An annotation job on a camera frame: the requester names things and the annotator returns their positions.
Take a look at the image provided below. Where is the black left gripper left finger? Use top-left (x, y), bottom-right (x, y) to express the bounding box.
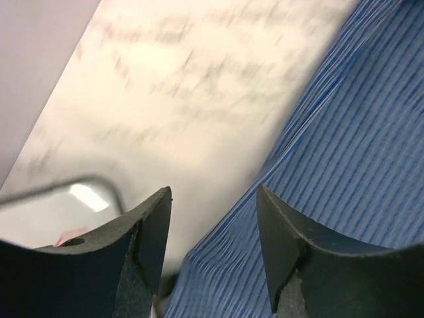
top-left (1, 187), bottom-right (172, 317)

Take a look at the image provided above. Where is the blue checked long sleeve shirt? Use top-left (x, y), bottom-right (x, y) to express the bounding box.
top-left (166, 1), bottom-right (423, 317)

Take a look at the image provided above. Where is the whiteboard with red writing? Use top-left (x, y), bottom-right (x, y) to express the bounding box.
top-left (0, 174), bottom-right (121, 248)

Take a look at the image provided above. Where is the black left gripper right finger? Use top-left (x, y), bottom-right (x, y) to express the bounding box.
top-left (256, 186), bottom-right (423, 317)

